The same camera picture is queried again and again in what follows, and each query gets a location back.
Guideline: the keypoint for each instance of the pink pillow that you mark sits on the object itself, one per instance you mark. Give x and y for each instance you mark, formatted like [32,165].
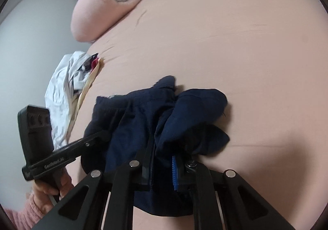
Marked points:
[102,4]

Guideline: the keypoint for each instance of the white crumpled garment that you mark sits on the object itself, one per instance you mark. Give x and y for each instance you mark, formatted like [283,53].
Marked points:
[61,96]

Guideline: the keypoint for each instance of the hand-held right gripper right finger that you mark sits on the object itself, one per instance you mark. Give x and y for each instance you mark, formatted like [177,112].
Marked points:
[174,173]

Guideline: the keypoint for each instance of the bed with pink sheet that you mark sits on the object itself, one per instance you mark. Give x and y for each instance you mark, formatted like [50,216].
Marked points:
[217,53]

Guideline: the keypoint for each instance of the black and red garment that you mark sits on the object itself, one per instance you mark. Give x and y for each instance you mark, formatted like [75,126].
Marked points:
[89,62]

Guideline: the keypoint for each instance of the beige garment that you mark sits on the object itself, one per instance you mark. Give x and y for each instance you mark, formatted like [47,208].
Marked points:
[87,86]

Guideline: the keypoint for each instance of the person's left hand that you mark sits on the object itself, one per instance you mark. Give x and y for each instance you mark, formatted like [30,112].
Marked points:
[46,196]

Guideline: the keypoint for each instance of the person's left forearm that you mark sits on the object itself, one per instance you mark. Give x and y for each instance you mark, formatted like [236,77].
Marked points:
[18,214]

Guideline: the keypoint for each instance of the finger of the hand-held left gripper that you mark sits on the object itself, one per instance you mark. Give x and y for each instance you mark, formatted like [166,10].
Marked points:
[89,141]

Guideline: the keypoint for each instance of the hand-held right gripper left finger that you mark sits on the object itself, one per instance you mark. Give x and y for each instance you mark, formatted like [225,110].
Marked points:
[147,168]

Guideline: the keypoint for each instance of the navy shorts with white stripes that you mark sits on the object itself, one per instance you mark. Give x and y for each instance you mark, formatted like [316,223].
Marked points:
[133,122]

